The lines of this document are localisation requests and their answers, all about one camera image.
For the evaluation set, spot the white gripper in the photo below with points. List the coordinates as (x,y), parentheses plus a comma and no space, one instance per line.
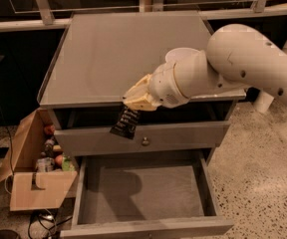
(164,88)

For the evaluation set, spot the black rxbar chocolate wrapper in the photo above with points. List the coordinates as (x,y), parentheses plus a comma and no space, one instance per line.
(127,123)

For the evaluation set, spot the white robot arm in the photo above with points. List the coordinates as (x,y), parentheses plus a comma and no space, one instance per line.
(236,56)

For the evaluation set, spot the metal drawer knob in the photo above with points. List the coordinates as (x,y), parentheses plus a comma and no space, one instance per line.
(145,141)

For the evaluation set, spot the grey drawer cabinet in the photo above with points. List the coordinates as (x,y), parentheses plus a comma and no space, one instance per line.
(103,55)

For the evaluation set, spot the grey top drawer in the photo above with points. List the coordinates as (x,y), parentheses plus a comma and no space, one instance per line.
(174,136)

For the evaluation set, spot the grey open middle drawer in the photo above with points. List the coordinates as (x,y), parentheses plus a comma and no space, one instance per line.
(152,195)

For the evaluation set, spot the white ceramic bowl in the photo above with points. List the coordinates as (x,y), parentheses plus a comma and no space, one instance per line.
(181,55)

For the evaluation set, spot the green packet in box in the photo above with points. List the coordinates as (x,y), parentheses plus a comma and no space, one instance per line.
(67,164)

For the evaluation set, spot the dark bottle in box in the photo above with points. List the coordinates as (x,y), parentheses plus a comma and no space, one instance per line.
(48,146)

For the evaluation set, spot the red apple in box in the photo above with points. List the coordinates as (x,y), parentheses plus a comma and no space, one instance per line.
(59,159)

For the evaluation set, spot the clear jar in box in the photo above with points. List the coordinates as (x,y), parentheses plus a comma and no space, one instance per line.
(45,164)

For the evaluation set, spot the metal window railing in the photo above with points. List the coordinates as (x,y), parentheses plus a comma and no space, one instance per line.
(83,7)

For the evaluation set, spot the cardboard box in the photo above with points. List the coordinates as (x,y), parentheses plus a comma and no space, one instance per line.
(32,190)

